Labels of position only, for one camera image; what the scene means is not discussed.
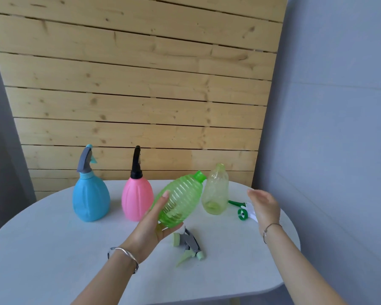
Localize blue grey sprayer head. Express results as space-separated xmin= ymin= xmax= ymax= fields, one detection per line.
xmin=76 ymin=144 xmax=98 ymax=175

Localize person's right hand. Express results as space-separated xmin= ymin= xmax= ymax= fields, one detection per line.
xmin=247 ymin=188 xmax=281 ymax=237

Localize person's right forearm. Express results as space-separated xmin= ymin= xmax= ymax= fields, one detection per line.
xmin=262 ymin=224 xmax=348 ymax=305

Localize white green sprayer head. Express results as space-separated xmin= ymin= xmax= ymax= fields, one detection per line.
xmin=227 ymin=200 xmax=258 ymax=223

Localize grey pale-green sprayer head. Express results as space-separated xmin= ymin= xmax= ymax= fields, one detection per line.
xmin=172 ymin=226 xmax=206 ymax=268

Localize black sprayer head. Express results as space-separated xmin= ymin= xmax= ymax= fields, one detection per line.
xmin=130 ymin=145 xmax=144 ymax=180

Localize pink plastic bottle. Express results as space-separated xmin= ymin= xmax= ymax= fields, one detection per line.
xmin=121 ymin=177 xmax=155 ymax=222

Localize green ribbed clear bottle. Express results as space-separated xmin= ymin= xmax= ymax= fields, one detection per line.
xmin=151 ymin=170 xmax=207 ymax=228

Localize person's left hand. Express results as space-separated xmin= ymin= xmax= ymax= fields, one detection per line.
xmin=120 ymin=191 xmax=183 ymax=264

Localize thin cord bracelet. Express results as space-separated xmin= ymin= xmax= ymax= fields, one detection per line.
xmin=262 ymin=222 xmax=282 ymax=245

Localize wooden slat panel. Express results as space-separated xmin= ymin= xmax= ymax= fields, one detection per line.
xmin=0 ymin=0 xmax=289 ymax=201

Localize blue plastic bottle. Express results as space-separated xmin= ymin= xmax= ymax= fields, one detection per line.
xmin=72 ymin=171 xmax=111 ymax=223

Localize silver bangle bracelet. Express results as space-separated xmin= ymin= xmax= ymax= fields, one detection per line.
xmin=107 ymin=247 xmax=139 ymax=275

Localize pale yellow-green clear bottle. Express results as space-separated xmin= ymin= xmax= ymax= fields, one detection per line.
xmin=201 ymin=163 xmax=229 ymax=216

